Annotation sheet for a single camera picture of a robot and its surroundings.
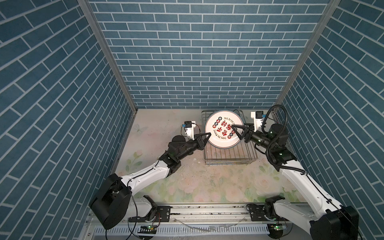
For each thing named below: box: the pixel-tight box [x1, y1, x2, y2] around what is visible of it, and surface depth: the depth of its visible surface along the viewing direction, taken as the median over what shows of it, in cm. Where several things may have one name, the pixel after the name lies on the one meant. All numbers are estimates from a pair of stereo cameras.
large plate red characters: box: [204, 110, 244, 149], surface depth 74 cm
